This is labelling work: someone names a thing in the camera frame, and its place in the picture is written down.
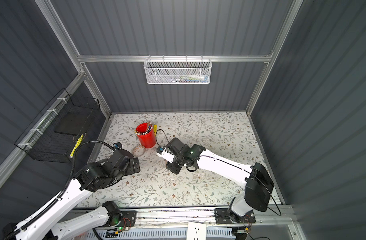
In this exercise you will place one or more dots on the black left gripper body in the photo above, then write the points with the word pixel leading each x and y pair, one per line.
pixel 130 170

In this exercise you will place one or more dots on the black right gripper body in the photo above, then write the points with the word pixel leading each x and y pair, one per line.
pixel 175 165

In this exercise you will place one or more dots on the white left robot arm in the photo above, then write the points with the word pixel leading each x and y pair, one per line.
pixel 45 224

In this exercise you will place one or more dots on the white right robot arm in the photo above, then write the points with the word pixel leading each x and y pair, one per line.
pixel 255 180

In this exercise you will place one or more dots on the red pencil cup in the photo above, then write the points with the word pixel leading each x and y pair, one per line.
pixel 146 135

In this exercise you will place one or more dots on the clear tape roll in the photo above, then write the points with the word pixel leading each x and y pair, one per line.
pixel 138 151

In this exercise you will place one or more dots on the white power socket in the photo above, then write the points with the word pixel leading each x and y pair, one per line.
pixel 196 231

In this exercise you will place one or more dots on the black wire basket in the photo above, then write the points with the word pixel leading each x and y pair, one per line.
pixel 54 136

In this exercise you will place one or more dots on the white wire basket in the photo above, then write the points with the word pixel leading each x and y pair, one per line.
pixel 178 73

